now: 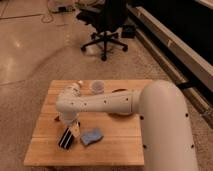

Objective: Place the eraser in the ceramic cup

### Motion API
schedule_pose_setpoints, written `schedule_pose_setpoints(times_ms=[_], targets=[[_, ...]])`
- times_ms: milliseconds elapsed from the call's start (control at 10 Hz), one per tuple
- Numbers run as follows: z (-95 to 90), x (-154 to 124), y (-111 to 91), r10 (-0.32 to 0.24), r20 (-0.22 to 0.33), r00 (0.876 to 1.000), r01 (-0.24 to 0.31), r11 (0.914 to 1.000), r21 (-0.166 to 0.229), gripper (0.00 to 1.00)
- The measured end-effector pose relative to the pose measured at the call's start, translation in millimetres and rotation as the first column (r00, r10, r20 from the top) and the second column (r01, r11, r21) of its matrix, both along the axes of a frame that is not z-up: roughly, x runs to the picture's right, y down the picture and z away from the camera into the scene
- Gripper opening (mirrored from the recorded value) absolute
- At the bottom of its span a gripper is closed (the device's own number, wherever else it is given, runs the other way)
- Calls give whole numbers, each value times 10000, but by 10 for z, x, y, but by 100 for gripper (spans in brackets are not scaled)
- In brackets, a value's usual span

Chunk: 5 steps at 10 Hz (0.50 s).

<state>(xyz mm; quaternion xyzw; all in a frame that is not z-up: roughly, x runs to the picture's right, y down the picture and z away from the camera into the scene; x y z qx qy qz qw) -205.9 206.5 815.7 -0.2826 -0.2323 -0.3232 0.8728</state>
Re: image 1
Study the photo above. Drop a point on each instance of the black office chair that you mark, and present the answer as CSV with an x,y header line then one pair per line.
x,y
106,18

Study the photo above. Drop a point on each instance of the black box on floor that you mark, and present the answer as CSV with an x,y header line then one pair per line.
x,y
128,31

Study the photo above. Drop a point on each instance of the clear plastic cup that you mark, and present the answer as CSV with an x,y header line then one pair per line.
x,y
97,86

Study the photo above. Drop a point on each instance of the wooden table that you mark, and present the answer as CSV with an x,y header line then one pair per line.
x,y
121,144

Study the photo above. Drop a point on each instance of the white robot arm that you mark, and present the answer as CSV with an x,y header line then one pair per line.
x,y
166,128

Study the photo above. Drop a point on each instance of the orange ceramic bowl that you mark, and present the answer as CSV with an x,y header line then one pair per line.
x,y
118,90

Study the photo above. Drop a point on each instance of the black striped eraser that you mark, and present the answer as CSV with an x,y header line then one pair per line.
x,y
66,139

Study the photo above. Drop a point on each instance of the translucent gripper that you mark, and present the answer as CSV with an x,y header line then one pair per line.
x,y
68,119

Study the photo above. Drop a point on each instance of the blue sponge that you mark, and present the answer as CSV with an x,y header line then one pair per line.
x,y
91,136

